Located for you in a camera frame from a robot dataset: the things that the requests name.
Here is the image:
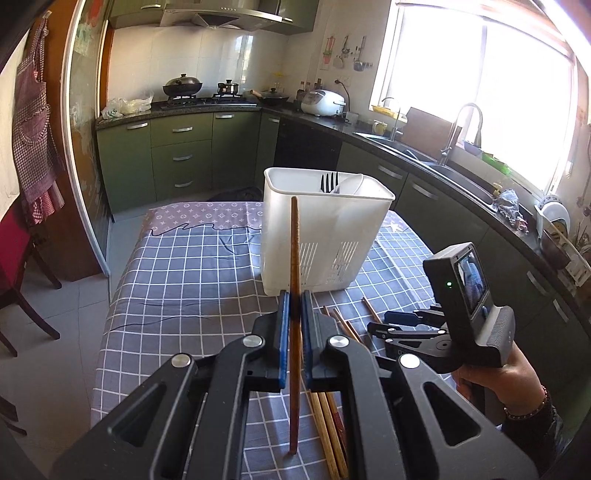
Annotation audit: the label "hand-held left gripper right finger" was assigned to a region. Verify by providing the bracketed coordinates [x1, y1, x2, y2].
[299, 290, 541, 480]

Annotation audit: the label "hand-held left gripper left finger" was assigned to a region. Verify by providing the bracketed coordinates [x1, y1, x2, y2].
[48, 290, 296, 480]

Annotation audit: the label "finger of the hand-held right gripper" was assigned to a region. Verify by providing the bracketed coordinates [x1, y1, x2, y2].
[383, 310, 446, 326]
[367, 324, 446, 354]

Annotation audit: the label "wooden chopsticks bundle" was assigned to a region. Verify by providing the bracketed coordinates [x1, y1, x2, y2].
[361, 296, 383, 325]

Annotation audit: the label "wooden chopstick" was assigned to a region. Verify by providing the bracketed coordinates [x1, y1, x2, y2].
[322, 305, 354, 341]
[288, 196, 302, 457]
[316, 391, 350, 479]
[331, 307, 366, 345]
[305, 391, 341, 480]
[329, 392, 346, 446]

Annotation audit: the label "white plastic utensil holder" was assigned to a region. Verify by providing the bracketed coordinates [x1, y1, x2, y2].
[259, 167, 396, 297]

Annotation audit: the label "person's right forearm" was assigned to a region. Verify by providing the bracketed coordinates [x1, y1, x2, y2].
[496, 392, 578, 464]

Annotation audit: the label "hanging kitchen utensils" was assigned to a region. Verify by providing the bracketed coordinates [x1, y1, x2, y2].
[321, 34, 376, 73]

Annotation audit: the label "person's right hand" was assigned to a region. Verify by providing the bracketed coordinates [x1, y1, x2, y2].
[452, 342, 546, 416]

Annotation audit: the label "blue checked tablecloth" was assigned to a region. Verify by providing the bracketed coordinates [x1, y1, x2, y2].
[90, 210, 462, 480]

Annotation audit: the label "crumpled foil bag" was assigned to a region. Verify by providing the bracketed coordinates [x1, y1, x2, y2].
[491, 188, 533, 232]

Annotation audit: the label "dish rack with plates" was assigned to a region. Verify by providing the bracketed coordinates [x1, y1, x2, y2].
[534, 195, 591, 288]

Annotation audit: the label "purple printed cloth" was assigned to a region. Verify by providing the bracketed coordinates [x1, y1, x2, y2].
[141, 200, 416, 240]

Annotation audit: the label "dark crumpled floor mat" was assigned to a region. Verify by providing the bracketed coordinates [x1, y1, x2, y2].
[208, 186, 265, 204]

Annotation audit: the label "steel double sink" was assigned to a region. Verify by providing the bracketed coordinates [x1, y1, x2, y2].
[355, 131, 496, 205]

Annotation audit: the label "tall chrome faucet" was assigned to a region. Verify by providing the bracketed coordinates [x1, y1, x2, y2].
[438, 102, 485, 167]

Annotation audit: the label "black built-in dishwasher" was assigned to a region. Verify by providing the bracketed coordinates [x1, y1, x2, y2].
[276, 119, 343, 182]

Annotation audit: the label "wooden cutting board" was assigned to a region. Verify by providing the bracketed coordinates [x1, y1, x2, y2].
[406, 107, 456, 149]

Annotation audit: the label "small chrome faucet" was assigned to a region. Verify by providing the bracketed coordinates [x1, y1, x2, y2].
[381, 97, 403, 142]

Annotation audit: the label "yellow sink caddy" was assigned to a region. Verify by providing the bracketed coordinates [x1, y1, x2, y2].
[371, 104, 410, 123]

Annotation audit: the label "green base cabinets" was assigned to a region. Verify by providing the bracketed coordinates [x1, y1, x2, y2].
[96, 110, 591, 416]

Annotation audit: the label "white rice cooker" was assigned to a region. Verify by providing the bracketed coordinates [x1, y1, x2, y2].
[301, 89, 348, 117]

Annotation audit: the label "frying pan with lid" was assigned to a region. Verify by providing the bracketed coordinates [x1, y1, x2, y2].
[249, 88, 291, 106]

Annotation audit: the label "kitchen window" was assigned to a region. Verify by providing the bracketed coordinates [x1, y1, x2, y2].
[369, 0, 583, 195]

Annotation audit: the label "black gas stove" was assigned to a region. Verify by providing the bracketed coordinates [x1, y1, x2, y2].
[152, 95, 259, 111]

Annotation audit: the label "black wok with lid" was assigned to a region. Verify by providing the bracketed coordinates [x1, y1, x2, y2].
[163, 73, 204, 99]

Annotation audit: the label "plastic bags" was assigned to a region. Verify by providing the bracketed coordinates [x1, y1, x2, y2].
[100, 92, 154, 122]

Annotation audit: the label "glass sliding door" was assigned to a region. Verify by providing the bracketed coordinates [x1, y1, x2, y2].
[64, 0, 114, 278]

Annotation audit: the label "red cushioned wooden chair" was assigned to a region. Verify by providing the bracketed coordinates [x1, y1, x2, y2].
[0, 216, 63, 357]

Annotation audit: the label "checked apron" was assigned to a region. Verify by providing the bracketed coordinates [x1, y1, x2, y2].
[11, 16, 66, 225]

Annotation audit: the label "steel range hood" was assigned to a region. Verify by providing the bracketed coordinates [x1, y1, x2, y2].
[159, 0, 290, 33]

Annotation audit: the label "beaded bracelet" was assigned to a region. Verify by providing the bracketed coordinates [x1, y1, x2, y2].
[503, 386, 553, 422]

